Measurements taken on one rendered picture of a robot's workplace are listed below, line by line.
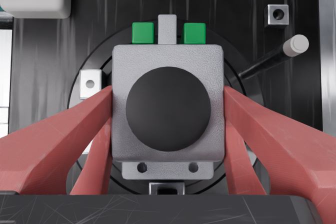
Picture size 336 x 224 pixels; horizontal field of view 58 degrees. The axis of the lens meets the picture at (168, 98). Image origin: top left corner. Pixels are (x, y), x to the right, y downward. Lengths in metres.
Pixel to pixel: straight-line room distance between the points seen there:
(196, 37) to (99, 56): 0.08
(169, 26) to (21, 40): 0.13
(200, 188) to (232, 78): 0.08
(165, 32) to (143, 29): 0.01
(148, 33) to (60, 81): 0.10
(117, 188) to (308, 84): 0.16
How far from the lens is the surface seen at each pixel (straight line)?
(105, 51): 0.22
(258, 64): 0.18
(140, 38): 0.17
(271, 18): 0.25
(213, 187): 0.22
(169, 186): 0.21
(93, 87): 0.20
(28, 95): 0.25
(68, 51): 0.25
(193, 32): 0.17
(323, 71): 0.28
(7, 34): 0.33
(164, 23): 0.16
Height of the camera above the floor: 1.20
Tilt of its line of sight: 86 degrees down
